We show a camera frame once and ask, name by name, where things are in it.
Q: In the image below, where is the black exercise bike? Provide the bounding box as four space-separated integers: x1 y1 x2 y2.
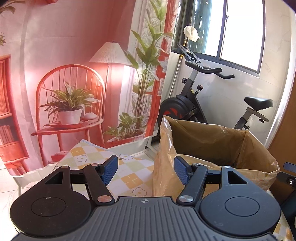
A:
157 44 273 130

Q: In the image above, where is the dark framed window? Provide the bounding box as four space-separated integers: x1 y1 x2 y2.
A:
171 1 266 76

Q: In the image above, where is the wooden headboard panel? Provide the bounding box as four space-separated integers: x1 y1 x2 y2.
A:
268 83 295 203

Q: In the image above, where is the cardboard box with plastic liner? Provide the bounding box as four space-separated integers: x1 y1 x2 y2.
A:
152 116 280 199

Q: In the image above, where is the white cap on pole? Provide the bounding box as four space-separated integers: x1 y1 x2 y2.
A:
183 25 200 42

